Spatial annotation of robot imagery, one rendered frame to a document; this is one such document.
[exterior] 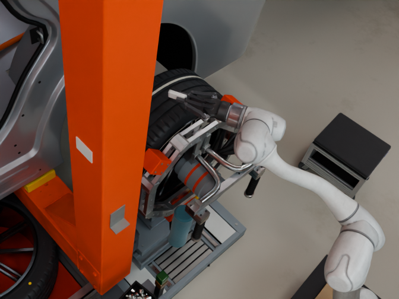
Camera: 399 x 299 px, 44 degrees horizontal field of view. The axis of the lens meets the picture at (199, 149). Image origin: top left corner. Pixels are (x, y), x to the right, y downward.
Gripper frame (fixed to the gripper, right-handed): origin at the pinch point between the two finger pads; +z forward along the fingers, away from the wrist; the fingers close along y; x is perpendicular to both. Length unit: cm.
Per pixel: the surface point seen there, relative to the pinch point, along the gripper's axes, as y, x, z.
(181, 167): -7.9, -37.2, -5.4
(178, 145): -11.8, -13.8, -5.2
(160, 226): -12, -103, 5
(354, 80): 184, -160, -80
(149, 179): -24.5, -24.6, 1.6
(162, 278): -51, -55, -14
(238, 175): -6.7, -29.7, -29.9
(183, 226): -26, -55, -14
